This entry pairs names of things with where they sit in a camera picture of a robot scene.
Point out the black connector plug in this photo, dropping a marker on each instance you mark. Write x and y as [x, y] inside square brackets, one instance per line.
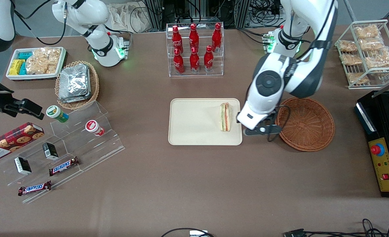
[295, 233]

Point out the black equipment rack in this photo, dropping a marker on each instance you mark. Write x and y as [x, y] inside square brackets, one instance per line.
[234, 11]

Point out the clear bag fried snack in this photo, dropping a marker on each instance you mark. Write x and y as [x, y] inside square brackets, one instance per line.
[357, 78]
[367, 32]
[348, 46]
[372, 44]
[350, 59]
[378, 60]

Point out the clear bag rice crackers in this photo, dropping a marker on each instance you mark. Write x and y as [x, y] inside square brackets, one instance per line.
[43, 61]

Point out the white rectangular snack tray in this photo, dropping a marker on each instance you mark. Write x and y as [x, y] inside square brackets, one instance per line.
[33, 77]

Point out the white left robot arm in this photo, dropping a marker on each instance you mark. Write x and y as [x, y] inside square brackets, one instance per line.
[303, 75]

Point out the clear acrylic step stand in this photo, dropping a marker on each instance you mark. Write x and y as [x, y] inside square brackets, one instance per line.
[95, 148]
[36, 177]

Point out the yellow snack pack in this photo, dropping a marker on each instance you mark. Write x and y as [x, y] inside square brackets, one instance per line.
[16, 67]

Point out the clear acrylic bottle rack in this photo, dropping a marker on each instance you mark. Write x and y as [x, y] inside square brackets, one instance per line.
[201, 74]

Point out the black yellow control box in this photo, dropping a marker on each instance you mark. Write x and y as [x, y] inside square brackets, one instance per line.
[383, 171]

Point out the red tartan cookie box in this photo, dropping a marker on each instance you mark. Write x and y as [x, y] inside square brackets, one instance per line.
[13, 140]

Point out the beige cloth bag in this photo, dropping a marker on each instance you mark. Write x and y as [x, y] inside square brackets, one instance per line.
[128, 16]

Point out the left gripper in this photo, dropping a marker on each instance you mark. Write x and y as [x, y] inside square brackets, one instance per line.
[238, 117]

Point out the small black box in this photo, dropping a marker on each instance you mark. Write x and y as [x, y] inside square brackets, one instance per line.
[22, 165]
[50, 151]

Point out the red lidded yogurt cup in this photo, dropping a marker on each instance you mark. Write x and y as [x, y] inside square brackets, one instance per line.
[93, 127]

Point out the grey metal pole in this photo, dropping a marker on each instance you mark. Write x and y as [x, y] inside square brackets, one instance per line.
[350, 10]

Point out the round brown wicker basket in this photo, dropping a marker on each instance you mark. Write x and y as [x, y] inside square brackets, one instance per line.
[309, 126]

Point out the green lidded yogurt cup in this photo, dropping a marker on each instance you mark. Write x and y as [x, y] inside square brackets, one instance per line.
[56, 113]

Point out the brown Snickers bar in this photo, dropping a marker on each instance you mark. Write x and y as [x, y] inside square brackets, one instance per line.
[35, 188]
[64, 166]

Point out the white adapter block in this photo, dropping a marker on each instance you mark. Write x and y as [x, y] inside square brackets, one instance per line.
[197, 233]

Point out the triangular sandwich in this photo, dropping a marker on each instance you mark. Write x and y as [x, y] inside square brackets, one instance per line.
[225, 117]

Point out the red cola bottle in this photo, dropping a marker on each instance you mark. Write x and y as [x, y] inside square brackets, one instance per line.
[194, 62]
[208, 61]
[178, 63]
[194, 38]
[176, 39]
[217, 39]

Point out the beige plastic serving tray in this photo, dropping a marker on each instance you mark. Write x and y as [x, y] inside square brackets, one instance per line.
[194, 125]

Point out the teal snack pack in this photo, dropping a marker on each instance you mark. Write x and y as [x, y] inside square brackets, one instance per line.
[23, 69]
[25, 55]

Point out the oval tan wicker basket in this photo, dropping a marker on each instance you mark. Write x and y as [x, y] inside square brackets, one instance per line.
[94, 82]

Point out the silver foil wrapped packet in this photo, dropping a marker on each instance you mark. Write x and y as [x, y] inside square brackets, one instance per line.
[74, 82]

